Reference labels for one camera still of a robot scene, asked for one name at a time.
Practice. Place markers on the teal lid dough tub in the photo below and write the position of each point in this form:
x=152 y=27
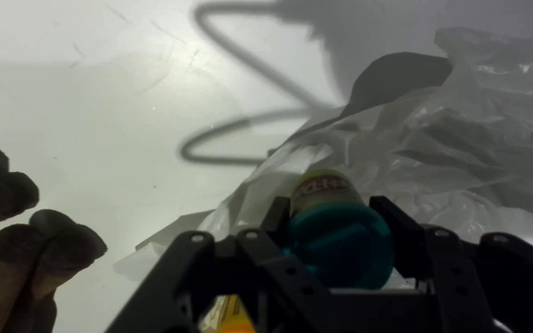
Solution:
x=341 y=240

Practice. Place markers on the white plastic bag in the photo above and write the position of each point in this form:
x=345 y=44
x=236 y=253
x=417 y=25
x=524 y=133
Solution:
x=448 y=138

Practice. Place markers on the brown plush toy animal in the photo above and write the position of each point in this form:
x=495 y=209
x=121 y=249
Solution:
x=38 y=257

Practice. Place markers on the yellow lid dough tub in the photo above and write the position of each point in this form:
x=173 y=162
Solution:
x=228 y=314

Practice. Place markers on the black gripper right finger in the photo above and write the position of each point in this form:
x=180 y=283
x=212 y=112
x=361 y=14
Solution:
x=474 y=283

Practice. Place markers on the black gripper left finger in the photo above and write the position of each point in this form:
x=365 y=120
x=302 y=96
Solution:
x=197 y=268

